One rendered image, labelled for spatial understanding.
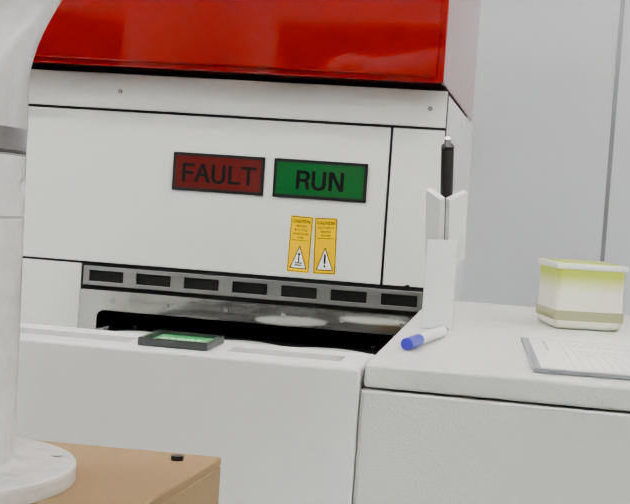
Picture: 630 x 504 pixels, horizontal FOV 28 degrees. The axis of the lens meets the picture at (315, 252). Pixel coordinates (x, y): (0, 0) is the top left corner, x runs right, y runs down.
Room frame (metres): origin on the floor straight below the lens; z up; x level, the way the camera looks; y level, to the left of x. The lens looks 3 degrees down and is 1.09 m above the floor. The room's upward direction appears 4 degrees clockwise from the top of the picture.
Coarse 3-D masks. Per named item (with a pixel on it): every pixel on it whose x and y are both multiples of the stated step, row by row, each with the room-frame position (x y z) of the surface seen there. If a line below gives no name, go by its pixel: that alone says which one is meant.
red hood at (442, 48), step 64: (64, 0) 1.57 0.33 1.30; (128, 0) 1.55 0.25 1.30; (192, 0) 1.54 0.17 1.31; (256, 0) 1.52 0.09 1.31; (320, 0) 1.51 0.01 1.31; (384, 0) 1.50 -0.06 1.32; (448, 0) 1.49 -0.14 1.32; (64, 64) 1.59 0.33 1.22; (128, 64) 1.56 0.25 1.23; (192, 64) 1.54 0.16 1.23; (256, 64) 1.52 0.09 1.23; (320, 64) 1.51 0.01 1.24; (384, 64) 1.50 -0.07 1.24; (448, 64) 1.55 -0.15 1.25
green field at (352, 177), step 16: (288, 176) 1.56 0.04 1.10; (304, 176) 1.56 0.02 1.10; (320, 176) 1.56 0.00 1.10; (336, 176) 1.55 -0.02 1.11; (352, 176) 1.55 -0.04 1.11; (288, 192) 1.56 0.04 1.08; (304, 192) 1.56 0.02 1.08; (320, 192) 1.56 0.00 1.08; (336, 192) 1.55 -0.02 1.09; (352, 192) 1.55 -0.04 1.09
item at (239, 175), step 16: (176, 160) 1.59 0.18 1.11; (192, 160) 1.58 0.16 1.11; (208, 160) 1.58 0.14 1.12; (224, 160) 1.58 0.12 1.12; (240, 160) 1.57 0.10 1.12; (256, 160) 1.57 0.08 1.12; (176, 176) 1.59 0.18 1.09; (192, 176) 1.58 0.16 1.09; (208, 176) 1.58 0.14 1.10; (224, 176) 1.58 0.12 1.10; (240, 176) 1.57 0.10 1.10; (256, 176) 1.57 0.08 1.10
